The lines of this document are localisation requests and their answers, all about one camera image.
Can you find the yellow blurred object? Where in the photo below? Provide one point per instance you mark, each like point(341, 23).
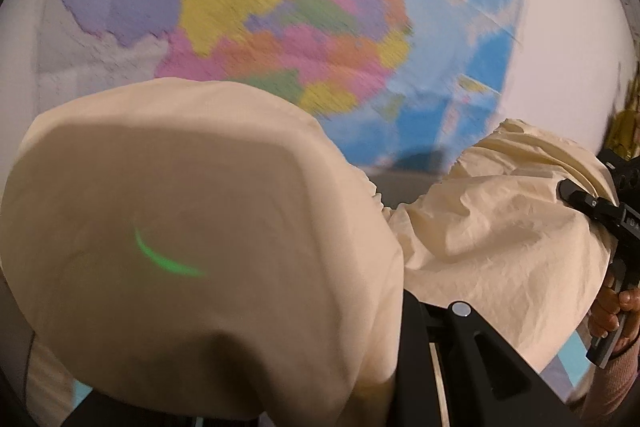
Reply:
point(625, 122)

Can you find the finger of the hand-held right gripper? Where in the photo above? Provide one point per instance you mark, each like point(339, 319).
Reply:
point(582, 199)

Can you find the blue bed sheet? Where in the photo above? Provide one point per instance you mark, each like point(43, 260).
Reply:
point(567, 359)

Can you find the person's right forearm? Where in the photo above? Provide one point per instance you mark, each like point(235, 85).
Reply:
point(615, 392)

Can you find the cream jacket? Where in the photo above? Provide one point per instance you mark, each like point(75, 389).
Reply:
point(210, 217)

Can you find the colourful wall map poster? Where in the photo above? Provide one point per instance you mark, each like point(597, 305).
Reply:
point(280, 22)

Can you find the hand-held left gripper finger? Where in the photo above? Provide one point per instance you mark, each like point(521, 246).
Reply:
point(480, 372)

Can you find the person's right hand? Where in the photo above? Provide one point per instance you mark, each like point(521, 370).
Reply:
point(631, 312)

